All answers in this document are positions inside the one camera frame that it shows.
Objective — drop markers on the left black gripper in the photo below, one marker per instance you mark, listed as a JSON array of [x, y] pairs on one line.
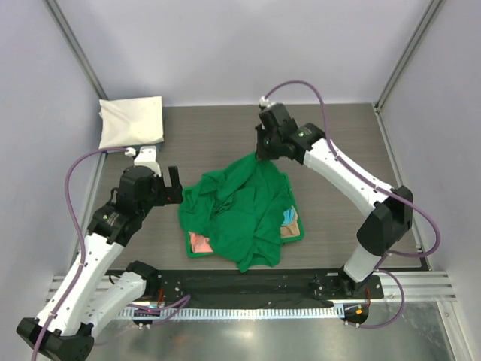
[[170, 194]]

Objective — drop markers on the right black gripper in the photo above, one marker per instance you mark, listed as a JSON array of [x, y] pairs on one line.
[[261, 153]]

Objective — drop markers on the green plastic tray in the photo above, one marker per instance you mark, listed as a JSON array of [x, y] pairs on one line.
[[190, 254]]

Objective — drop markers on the green t shirt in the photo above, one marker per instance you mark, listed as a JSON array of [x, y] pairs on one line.
[[240, 209]]

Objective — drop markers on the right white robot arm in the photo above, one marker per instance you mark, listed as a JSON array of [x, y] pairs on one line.
[[388, 217]]

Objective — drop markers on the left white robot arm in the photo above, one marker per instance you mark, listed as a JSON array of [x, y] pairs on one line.
[[68, 325]]

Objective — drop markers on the pink t shirt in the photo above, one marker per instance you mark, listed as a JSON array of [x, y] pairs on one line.
[[199, 243]]

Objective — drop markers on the folded white t shirt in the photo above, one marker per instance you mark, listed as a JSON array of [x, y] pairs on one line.
[[140, 118]]

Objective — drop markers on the light blue t shirt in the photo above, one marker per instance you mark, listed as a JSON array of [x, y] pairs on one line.
[[288, 216]]

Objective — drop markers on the beige t shirt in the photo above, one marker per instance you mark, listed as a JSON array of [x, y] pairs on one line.
[[292, 230]]

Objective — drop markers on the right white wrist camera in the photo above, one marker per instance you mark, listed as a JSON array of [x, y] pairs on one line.
[[265, 103]]

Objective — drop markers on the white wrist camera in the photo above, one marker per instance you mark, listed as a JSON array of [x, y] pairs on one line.
[[265, 103], [145, 156]]

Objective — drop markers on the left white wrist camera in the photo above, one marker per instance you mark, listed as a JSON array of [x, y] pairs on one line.
[[145, 156]]

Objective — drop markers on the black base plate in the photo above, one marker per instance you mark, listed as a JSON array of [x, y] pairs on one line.
[[259, 288]]

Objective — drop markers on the white slotted cable duct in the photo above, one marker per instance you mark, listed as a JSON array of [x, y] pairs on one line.
[[197, 314]]

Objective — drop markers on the right aluminium frame post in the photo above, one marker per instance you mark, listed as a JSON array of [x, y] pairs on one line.
[[427, 19]]

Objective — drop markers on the aluminium frame post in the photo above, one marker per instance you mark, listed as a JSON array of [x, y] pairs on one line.
[[74, 45], [427, 19]]

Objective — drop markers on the aluminium rail profile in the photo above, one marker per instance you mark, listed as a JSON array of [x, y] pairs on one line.
[[418, 287]]

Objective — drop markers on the left aluminium frame post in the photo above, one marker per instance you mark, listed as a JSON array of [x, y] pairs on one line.
[[74, 45]]

